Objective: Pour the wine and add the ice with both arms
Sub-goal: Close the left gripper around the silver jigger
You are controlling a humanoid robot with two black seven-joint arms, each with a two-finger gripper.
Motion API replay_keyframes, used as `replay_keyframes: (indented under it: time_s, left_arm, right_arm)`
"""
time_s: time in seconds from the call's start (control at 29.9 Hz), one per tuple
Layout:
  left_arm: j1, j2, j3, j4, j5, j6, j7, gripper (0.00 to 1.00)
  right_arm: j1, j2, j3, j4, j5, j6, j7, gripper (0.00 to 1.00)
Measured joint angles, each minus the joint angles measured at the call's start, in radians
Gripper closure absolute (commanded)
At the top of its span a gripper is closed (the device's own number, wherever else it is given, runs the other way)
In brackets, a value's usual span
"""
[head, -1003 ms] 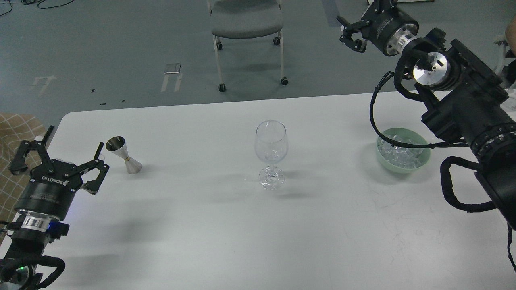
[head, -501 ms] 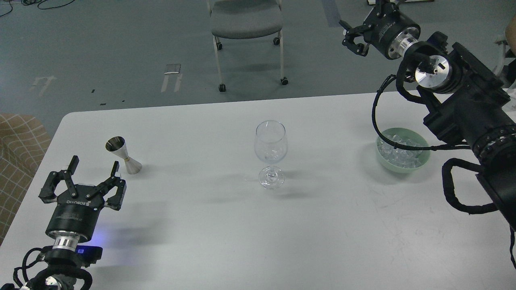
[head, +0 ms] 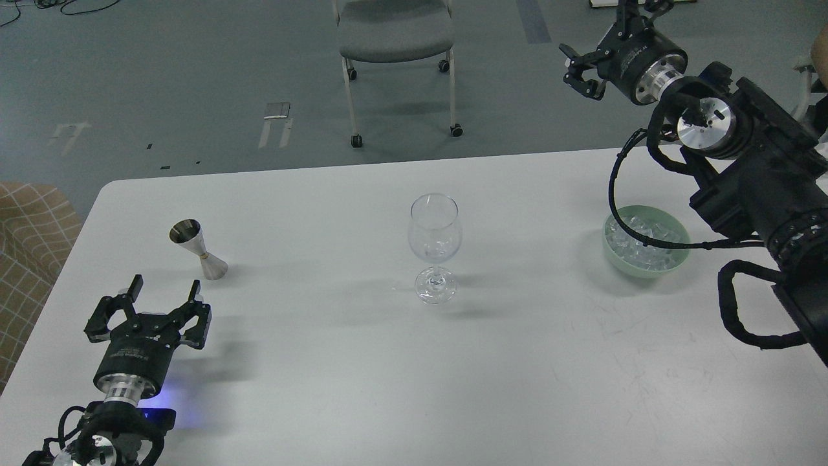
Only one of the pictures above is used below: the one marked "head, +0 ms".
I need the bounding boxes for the pile of ice cubes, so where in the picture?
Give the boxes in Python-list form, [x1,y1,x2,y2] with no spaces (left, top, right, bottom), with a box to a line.
[604,215,682,272]

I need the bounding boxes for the clear wine glass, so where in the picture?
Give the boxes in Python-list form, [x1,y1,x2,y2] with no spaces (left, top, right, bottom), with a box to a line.
[408,194,463,305]

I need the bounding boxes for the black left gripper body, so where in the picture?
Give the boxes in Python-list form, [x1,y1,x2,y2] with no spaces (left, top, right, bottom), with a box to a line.
[93,313,182,407]

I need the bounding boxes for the steel double jigger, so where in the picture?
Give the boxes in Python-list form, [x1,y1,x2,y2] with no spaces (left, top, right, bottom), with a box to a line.
[169,219,229,280]

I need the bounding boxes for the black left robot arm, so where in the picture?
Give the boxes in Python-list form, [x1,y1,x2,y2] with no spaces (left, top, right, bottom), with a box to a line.
[24,275,211,465]

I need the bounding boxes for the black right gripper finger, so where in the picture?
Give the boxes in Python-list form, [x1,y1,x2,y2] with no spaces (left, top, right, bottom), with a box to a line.
[615,1,675,38]
[559,43,611,100]

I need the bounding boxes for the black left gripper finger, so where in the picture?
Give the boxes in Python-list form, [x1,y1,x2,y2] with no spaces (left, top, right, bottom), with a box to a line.
[155,280,212,350]
[85,274,143,342]

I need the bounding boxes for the green bowl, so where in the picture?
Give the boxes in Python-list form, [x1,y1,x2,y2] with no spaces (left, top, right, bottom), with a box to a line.
[602,205,690,278]

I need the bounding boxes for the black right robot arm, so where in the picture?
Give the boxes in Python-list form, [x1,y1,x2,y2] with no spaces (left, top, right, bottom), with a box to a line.
[559,1,827,362]

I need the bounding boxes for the white chair at right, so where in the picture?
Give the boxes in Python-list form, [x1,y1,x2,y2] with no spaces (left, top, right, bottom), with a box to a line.
[792,24,827,123]

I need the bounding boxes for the beige checkered armchair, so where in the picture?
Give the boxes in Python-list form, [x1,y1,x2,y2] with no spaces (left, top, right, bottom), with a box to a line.
[1,182,83,388]

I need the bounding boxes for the metal floor plate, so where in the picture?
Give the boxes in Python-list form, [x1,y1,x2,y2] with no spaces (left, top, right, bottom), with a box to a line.
[263,102,292,120]

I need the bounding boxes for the black floor cables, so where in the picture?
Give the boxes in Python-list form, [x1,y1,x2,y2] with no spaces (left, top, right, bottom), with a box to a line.
[0,0,121,28]

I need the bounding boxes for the grey office chair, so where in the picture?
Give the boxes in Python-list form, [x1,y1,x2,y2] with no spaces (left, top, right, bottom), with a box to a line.
[331,1,464,148]

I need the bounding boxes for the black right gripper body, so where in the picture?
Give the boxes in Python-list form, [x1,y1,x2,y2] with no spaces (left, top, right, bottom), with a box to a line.
[597,27,687,105]

